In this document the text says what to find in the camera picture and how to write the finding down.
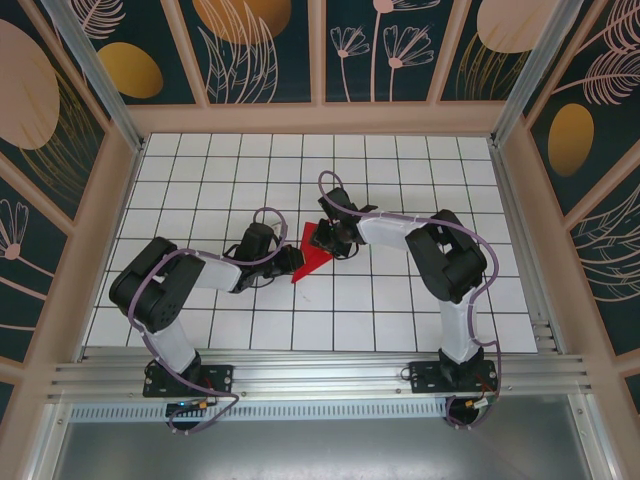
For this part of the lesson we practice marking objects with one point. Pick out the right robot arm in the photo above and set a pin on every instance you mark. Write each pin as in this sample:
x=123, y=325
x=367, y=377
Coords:
x=445, y=255

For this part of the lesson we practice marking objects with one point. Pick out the grey metal sheet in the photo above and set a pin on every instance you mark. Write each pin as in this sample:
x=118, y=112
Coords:
x=320, y=450

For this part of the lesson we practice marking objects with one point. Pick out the small circuit board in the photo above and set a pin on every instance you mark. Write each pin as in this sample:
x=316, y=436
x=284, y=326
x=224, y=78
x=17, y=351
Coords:
x=187, y=406

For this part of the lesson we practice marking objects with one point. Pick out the aluminium frame bar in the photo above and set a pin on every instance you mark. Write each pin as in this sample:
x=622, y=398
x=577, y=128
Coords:
x=592, y=440
x=47, y=440

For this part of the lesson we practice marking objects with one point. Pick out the pink disc and fronds panel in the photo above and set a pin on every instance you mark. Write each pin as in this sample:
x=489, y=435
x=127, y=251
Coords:
x=500, y=25

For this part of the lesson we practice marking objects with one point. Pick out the wall panel with single flower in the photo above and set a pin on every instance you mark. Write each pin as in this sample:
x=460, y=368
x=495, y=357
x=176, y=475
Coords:
x=20, y=280

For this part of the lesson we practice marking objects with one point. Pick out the large pink disc wall panel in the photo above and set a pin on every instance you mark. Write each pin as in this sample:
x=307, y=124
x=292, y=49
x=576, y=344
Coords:
x=30, y=100

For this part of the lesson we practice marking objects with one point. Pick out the wall panel with golden oval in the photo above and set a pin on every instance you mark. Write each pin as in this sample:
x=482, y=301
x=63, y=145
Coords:
x=130, y=70

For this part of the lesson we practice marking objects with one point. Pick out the yellow power connector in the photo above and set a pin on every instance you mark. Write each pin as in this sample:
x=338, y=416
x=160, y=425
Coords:
x=472, y=403

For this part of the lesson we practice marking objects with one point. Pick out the aluminium side rail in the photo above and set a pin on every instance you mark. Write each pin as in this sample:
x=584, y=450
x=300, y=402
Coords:
x=521, y=235

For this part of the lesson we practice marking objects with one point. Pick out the wall panel with flower drawings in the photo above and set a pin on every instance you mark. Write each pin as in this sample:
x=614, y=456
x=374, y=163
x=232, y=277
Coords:
x=380, y=75

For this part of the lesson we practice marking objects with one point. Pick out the aluminium corner post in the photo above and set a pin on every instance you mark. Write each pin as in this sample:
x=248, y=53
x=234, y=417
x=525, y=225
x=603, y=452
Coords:
x=534, y=75
x=105, y=85

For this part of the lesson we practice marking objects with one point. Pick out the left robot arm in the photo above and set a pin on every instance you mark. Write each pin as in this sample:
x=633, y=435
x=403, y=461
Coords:
x=155, y=290

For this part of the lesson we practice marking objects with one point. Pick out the wall panel with fern drawing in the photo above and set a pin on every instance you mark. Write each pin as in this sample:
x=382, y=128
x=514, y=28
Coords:
x=610, y=260

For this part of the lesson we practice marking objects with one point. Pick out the long aluminium frame rail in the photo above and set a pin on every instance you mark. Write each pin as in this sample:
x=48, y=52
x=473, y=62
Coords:
x=320, y=370

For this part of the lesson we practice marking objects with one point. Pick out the wall panel with leaf drawing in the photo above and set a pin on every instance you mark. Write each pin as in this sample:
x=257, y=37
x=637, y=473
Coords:
x=240, y=20

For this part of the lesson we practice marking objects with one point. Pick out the feather and golden oval panel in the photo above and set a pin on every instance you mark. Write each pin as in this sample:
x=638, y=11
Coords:
x=570, y=140

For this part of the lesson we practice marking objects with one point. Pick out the red cloth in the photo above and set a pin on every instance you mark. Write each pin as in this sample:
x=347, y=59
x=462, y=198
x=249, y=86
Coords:
x=307, y=265

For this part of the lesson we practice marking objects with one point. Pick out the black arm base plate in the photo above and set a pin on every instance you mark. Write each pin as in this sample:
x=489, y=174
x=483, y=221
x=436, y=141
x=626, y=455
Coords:
x=220, y=375
x=425, y=377

